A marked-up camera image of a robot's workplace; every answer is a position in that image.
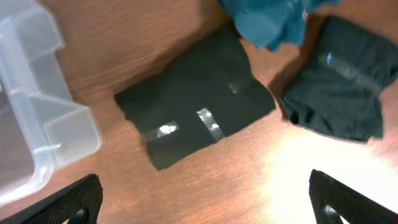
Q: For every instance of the blue cloth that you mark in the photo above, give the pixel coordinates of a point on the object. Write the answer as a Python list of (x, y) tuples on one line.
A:
[(271, 23)]

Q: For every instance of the clear plastic storage bin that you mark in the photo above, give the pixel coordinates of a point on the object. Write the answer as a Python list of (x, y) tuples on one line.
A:
[(42, 129)]

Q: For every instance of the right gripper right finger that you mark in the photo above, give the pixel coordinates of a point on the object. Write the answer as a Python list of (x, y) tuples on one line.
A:
[(334, 202)]

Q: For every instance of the dark grey cloth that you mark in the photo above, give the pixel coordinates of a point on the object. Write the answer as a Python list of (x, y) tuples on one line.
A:
[(336, 92)]

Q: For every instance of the black cloth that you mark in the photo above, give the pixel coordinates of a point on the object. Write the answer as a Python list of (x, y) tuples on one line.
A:
[(202, 96)]

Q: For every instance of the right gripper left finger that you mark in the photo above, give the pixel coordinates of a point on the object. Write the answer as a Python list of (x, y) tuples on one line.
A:
[(80, 202)]

